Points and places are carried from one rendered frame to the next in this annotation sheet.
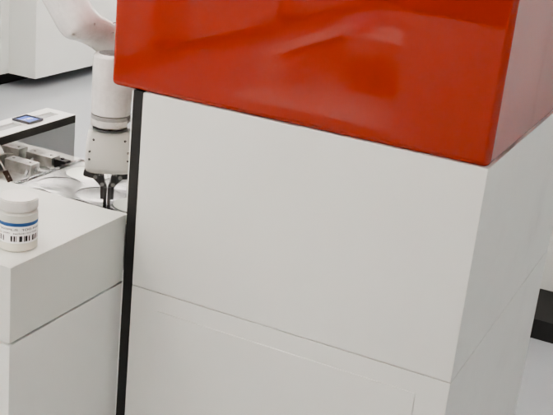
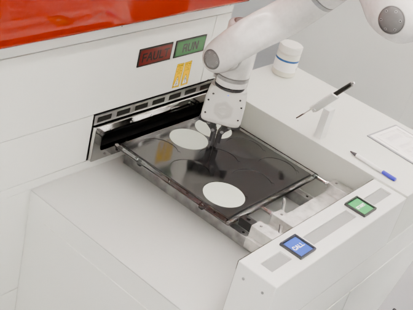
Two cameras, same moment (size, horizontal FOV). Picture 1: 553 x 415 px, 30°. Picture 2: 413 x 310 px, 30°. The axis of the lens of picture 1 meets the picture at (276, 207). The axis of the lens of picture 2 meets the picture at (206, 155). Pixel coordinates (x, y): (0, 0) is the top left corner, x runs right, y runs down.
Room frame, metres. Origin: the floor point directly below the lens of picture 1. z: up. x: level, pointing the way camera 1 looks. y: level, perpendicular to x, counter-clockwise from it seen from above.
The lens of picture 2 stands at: (3.82, 0.62, 1.84)
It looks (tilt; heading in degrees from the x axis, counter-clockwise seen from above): 30 degrees down; 189
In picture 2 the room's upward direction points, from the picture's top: 15 degrees clockwise
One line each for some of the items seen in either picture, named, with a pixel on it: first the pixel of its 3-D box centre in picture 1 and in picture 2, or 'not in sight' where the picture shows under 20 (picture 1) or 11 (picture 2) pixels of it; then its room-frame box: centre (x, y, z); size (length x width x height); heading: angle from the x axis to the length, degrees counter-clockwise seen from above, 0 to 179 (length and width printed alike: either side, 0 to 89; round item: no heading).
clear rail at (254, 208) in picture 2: (34, 178); (275, 197); (2.28, 0.57, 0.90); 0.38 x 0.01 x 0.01; 156
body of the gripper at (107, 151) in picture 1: (109, 147); (225, 100); (2.15, 0.38, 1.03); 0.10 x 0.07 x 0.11; 100
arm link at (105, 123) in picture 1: (111, 119); (230, 78); (2.15, 0.37, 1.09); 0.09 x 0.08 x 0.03; 100
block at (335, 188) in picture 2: not in sight; (342, 192); (2.15, 0.72, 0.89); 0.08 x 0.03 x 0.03; 66
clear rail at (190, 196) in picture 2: not in sight; (169, 181); (2.37, 0.33, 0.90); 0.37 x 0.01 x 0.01; 66
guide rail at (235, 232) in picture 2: not in sight; (199, 207); (2.34, 0.41, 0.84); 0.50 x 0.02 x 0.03; 66
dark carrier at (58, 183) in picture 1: (98, 195); (217, 160); (2.21, 0.41, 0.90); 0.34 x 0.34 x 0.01; 66
